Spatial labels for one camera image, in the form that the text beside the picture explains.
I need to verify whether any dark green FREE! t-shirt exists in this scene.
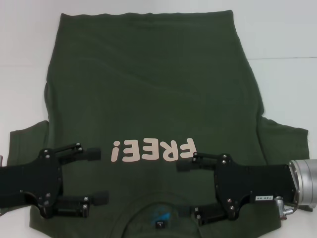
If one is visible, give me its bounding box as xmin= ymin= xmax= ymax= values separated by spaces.
xmin=5 ymin=9 xmax=311 ymax=238

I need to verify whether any grey right gripper cable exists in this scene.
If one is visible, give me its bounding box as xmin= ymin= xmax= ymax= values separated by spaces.
xmin=284 ymin=202 xmax=302 ymax=214

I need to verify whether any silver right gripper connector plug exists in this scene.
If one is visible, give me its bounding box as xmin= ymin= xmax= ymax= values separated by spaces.
xmin=275 ymin=195 xmax=290 ymax=221

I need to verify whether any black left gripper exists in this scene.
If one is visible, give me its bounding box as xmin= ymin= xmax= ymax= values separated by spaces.
xmin=0 ymin=142 xmax=110 ymax=219

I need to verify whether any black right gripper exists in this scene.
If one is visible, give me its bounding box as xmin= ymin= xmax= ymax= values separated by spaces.
xmin=176 ymin=151 xmax=298 ymax=227

